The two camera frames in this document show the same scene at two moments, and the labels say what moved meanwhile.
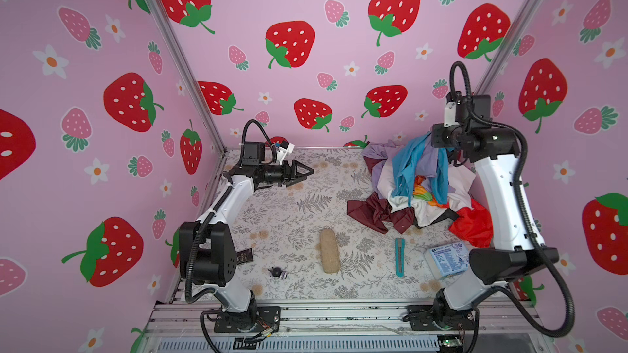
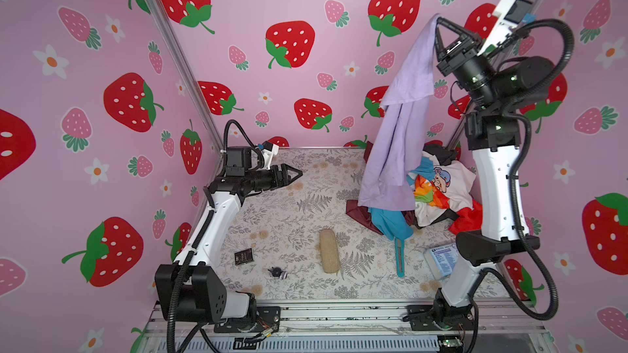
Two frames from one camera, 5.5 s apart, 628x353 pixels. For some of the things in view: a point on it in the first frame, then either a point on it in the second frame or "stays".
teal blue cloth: [403, 159] → [397, 224]
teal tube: [400, 256] stays
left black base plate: [263, 319] stays
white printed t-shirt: [423, 203] stays
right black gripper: [437, 139] → [460, 60]
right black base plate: [432, 318] stays
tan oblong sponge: [329, 255] stays
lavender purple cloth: [426, 164] → [388, 182]
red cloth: [474, 225] stays
